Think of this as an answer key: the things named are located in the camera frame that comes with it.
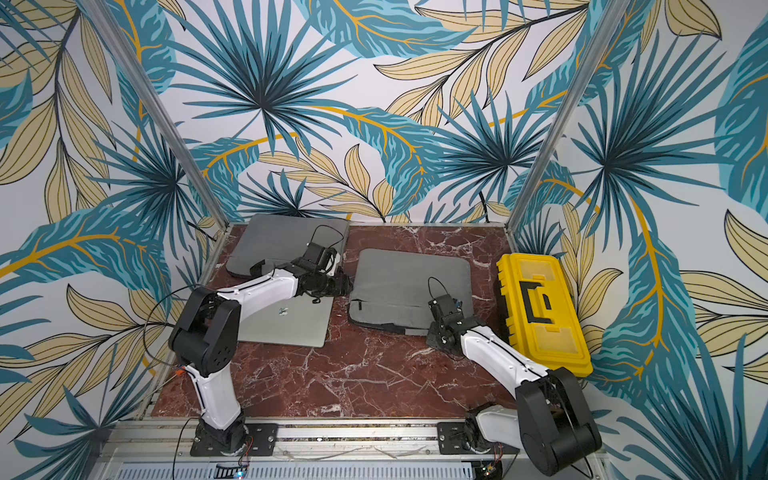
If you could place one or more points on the silver apple laptop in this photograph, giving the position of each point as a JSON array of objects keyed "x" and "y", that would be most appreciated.
[{"x": 297, "y": 321}]

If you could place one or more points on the aluminium corner post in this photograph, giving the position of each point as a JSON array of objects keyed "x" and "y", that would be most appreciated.
[
  {"x": 107, "y": 27},
  {"x": 582, "y": 76}
]

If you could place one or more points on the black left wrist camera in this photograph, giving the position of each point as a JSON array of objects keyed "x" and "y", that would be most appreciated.
[{"x": 317, "y": 258}]

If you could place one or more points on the aluminium corner post right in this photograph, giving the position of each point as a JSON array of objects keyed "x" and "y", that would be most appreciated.
[{"x": 582, "y": 76}]

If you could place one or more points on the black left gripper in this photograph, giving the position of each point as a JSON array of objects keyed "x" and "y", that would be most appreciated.
[{"x": 342, "y": 281}]

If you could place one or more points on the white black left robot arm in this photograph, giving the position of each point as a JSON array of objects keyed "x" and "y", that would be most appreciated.
[{"x": 205, "y": 337}]

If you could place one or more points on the yellow black toolbox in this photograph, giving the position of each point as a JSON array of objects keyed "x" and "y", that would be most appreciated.
[{"x": 541, "y": 317}]

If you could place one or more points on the aluminium front rail frame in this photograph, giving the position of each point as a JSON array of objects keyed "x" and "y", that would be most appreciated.
[{"x": 305, "y": 448}]

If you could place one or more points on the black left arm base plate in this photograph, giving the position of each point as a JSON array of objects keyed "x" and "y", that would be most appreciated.
[{"x": 240, "y": 441}]

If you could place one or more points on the grey zippered laptop bag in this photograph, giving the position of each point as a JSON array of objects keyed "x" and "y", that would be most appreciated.
[{"x": 269, "y": 240}]

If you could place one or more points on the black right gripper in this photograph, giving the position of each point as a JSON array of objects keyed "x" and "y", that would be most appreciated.
[{"x": 439, "y": 339}]

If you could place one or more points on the aluminium corner post left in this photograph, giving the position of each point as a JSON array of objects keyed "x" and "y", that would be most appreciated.
[{"x": 107, "y": 27}]

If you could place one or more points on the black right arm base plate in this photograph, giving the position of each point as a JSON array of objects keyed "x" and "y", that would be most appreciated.
[{"x": 465, "y": 437}]

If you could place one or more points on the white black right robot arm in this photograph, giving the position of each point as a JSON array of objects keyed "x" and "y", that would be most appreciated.
[{"x": 551, "y": 422}]

